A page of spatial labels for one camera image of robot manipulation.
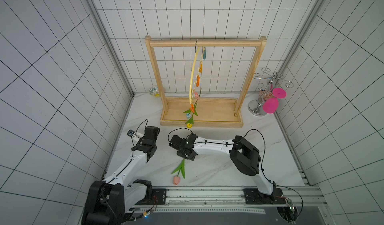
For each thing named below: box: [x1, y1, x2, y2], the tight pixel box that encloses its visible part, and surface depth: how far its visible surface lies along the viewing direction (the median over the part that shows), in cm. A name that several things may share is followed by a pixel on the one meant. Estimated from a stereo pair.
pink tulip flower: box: [171, 158, 186, 186], surface depth 83 cm
